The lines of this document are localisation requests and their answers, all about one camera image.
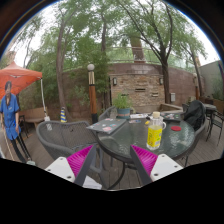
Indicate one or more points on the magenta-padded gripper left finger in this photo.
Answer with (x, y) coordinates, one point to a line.
(56, 166)

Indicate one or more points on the black wall lantern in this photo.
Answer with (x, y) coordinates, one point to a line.
(114, 81)
(161, 81)

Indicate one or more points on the grey wall utility box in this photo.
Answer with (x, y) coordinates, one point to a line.
(172, 97)

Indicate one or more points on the small yellow card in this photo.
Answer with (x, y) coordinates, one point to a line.
(147, 122)

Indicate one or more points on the yellow-labelled clear drink bottle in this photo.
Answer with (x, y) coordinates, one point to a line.
(154, 136)

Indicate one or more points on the dark forked tree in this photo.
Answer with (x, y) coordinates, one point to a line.
(165, 83)

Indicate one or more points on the orange canopy tent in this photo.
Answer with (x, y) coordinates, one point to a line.
(20, 78)

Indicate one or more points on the green plant in teal pot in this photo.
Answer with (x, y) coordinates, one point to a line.
(122, 103)

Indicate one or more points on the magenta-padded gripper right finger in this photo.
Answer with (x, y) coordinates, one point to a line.
(165, 165)

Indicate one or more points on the grey mesh patio chair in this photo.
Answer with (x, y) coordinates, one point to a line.
(105, 115)
(63, 136)
(202, 128)

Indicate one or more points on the grey laptop with stickers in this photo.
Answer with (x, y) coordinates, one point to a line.
(106, 126)

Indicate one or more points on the black jacket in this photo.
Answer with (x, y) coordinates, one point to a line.
(195, 115)

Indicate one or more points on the round dark patio table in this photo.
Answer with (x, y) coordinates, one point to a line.
(210, 106)

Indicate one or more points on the wooden bench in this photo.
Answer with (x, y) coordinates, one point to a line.
(33, 115)

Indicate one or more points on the black metal slatted chair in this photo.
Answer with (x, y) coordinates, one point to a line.
(216, 120)

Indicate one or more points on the black laptop with stickers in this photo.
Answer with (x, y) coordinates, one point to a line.
(171, 116)

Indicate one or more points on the wooden lamp post, globe light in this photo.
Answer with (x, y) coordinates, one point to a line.
(92, 96)

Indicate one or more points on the leaning brown tree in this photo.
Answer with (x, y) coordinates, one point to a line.
(60, 83)

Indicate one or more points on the slim wooden lamp post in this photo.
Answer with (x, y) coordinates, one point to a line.
(196, 88)

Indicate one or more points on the person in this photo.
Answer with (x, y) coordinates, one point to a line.
(9, 113)

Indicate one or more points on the white sticker sheet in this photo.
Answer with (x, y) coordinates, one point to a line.
(138, 116)

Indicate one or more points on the yellow blue striped cone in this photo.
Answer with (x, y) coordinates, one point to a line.
(63, 115)

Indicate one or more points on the closed maroon patio umbrella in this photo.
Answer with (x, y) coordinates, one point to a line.
(222, 76)

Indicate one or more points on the white ceramic mug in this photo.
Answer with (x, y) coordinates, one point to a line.
(163, 122)

